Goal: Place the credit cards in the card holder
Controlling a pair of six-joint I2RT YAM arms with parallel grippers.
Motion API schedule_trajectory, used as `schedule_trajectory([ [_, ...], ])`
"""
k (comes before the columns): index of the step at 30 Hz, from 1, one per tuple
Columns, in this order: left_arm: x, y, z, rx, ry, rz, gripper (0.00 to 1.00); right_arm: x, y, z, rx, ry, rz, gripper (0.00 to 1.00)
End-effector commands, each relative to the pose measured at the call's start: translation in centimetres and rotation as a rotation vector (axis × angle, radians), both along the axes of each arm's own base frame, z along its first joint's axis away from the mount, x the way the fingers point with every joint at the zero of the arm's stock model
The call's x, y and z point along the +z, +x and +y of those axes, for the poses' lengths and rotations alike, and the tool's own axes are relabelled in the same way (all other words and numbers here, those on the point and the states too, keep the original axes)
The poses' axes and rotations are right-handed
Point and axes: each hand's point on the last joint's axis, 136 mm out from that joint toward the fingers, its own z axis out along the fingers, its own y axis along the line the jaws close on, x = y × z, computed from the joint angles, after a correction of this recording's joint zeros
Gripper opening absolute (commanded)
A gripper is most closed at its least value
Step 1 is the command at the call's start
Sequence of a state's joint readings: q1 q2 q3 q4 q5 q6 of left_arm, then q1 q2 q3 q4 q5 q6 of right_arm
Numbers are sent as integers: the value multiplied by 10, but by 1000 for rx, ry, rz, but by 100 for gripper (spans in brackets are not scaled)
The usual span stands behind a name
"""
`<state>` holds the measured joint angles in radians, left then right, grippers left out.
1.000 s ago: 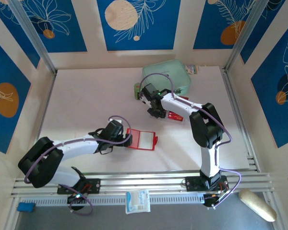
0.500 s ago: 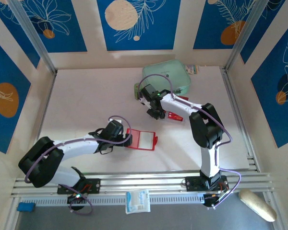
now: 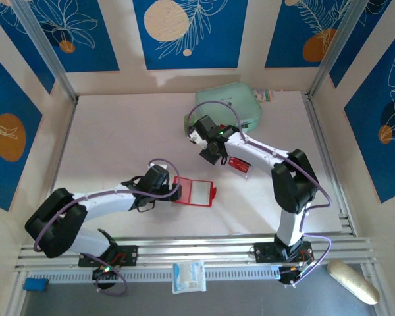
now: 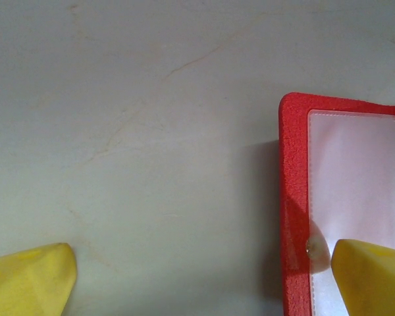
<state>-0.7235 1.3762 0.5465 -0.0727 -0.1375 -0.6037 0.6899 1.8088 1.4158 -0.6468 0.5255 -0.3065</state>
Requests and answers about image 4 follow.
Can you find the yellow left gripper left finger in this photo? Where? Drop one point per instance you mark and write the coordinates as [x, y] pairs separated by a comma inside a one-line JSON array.
[[26, 283]]

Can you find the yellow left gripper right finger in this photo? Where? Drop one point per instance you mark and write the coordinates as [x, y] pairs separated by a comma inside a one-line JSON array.
[[375, 283]]

